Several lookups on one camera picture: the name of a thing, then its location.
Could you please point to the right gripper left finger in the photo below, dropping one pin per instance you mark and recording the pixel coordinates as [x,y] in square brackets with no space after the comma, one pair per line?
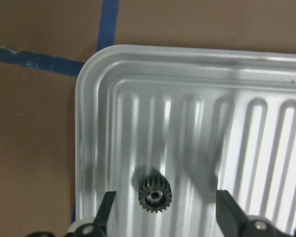
[99,225]

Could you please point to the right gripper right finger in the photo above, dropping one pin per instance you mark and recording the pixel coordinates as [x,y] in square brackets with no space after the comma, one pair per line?
[230,218]

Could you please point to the silver ribbed metal tray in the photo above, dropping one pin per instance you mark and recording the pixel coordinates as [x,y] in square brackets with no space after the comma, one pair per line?
[204,119]

